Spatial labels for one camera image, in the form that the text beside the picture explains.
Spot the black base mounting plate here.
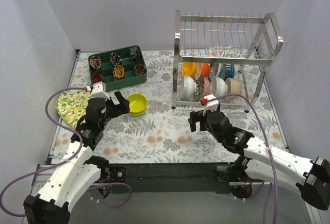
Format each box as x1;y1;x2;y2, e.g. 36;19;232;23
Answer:
105;162;250;194

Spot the lemon print cloth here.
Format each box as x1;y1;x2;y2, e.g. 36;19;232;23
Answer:
55;90;91;129

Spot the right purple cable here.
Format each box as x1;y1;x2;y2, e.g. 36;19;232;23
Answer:
211;94;279;224

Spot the green compartment tray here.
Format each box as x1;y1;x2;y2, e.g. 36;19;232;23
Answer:
88;45;147;92

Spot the floral table mat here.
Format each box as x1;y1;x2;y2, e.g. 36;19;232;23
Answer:
50;50;288;164

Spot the beige bowl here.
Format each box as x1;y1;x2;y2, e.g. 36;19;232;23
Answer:
225;78;242;100

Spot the dark floral pink bowl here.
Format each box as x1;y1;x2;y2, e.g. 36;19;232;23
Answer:
195;77;210;99

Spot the white ribbed bowl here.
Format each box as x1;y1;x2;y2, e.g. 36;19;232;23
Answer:
181;75;196;99

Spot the dark grey rolled tie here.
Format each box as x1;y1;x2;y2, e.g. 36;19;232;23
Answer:
129;46;141;62

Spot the teal bowl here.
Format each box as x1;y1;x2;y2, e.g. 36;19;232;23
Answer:
224;64;235;80

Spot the blue floral white bowl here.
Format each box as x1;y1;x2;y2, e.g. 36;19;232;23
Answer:
209;63;224;78

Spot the lime green bowl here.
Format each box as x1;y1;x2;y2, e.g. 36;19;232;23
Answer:
126;93;148;110
129;106;147;117

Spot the yellow orange bowl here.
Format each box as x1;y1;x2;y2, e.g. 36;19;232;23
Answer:
181;62;198;77

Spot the yellow black rolled tie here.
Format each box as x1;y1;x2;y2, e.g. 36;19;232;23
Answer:
113;65;125;81

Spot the dark floral rolled tie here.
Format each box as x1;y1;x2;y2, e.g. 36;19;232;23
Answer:
110;53;122;66

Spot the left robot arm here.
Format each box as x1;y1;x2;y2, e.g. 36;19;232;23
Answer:
23;91;129;223

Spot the pink brown rolled tie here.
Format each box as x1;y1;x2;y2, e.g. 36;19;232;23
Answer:
89;56;102;71

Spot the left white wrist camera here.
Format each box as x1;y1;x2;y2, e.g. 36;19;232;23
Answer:
86;81;110;100

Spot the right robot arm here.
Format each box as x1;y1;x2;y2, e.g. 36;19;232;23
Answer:
188;110;329;211

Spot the steel two-tier dish rack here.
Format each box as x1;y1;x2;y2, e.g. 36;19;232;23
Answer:
172;10;284;109

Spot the light blue white bowl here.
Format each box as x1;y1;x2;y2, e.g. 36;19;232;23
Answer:
210;76;227;97

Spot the red black rolled tie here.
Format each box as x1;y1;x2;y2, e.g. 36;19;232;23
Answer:
92;73;103;84

